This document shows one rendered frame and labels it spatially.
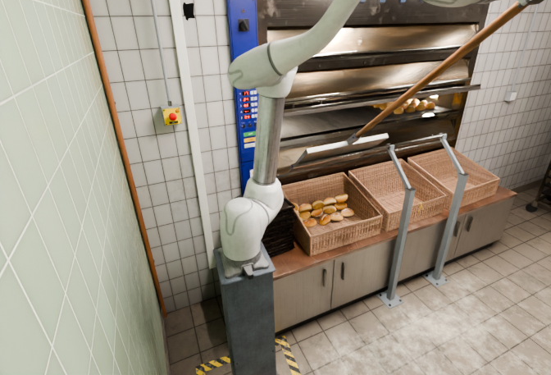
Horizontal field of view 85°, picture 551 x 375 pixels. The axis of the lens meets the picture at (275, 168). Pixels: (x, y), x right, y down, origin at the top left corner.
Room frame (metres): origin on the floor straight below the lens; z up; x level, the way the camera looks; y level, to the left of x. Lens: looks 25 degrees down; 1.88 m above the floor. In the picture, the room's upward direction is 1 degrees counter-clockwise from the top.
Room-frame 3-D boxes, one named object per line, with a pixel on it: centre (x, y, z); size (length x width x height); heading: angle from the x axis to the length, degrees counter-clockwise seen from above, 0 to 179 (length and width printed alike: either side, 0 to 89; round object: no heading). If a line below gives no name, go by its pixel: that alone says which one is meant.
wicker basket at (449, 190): (2.27, -1.48, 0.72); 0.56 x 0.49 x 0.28; 115
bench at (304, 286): (1.96, -0.81, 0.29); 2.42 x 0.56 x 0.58; 113
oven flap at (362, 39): (2.27, -0.80, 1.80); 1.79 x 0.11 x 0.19; 113
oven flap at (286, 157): (2.27, -0.80, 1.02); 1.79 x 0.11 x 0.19; 113
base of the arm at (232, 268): (0.98, 0.14, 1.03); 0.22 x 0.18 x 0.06; 19
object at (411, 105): (2.90, -1.16, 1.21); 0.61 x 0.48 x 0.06; 23
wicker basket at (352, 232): (1.80, -0.36, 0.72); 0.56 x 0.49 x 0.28; 112
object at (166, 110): (1.64, 0.57, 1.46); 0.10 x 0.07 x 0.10; 113
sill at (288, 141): (2.29, -0.79, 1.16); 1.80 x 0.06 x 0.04; 113
